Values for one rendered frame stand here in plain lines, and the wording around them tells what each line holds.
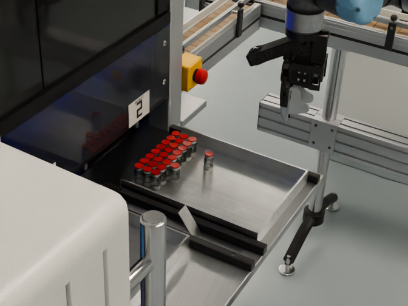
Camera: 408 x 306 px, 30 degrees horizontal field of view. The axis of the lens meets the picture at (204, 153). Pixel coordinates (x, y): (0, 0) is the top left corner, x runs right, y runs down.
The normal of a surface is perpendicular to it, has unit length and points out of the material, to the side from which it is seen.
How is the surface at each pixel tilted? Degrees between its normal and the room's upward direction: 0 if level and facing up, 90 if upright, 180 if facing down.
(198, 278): 0
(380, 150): 90
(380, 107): 90
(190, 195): 0
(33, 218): 0
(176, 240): 90
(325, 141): 90
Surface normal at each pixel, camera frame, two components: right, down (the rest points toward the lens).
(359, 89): -0.49, 0.48
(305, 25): -0.04, 0.55
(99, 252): 0.85, 0.33
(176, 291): 0.04, -0.82
